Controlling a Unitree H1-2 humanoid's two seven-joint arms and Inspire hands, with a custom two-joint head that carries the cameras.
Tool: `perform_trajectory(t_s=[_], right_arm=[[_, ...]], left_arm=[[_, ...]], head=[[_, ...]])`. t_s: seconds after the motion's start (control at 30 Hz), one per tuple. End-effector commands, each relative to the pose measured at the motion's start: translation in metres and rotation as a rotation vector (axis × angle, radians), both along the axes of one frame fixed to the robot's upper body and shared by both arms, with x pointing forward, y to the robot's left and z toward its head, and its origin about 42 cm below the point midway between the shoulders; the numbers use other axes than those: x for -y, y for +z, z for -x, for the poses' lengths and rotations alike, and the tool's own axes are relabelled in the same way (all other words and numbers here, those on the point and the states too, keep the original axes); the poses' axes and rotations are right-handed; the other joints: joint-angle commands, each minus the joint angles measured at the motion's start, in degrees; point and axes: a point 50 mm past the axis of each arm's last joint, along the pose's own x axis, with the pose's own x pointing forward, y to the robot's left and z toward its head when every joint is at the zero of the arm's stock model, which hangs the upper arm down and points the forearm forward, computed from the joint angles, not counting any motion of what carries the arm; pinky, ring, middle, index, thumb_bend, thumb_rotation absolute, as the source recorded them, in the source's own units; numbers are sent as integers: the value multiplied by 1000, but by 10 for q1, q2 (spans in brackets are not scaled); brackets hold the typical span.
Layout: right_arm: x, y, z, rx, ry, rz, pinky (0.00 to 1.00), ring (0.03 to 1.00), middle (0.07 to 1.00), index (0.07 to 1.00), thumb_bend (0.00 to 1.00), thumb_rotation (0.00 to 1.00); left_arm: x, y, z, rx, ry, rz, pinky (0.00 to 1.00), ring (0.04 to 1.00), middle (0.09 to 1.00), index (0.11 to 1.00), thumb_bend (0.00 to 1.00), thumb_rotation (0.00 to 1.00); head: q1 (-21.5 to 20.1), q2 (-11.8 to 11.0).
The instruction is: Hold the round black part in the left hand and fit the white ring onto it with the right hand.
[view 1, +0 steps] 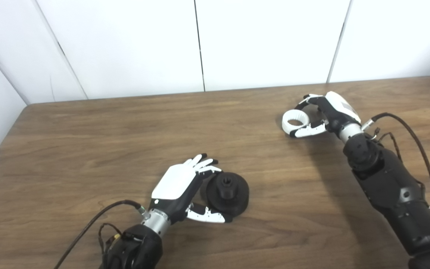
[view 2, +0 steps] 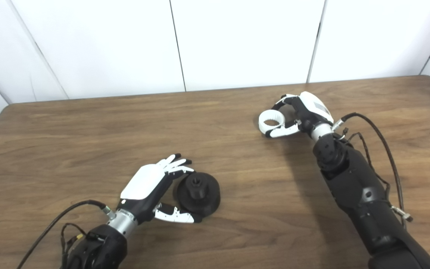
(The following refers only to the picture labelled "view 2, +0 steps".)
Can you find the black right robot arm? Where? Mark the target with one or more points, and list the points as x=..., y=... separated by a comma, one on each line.
x=364, y=201

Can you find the white and black left hand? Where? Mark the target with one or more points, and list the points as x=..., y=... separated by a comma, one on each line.
x=144, y=181

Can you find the round black flanged part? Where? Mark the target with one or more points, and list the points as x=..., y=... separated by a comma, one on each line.
x=203, y=196

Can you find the white and black right hand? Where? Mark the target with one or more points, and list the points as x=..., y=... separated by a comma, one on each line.
x=312, y=106

